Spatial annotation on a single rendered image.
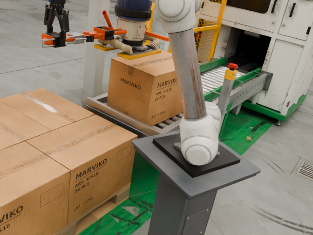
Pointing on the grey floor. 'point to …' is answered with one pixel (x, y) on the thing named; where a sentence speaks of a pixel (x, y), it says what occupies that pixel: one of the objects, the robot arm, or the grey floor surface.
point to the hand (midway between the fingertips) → (56, 38)
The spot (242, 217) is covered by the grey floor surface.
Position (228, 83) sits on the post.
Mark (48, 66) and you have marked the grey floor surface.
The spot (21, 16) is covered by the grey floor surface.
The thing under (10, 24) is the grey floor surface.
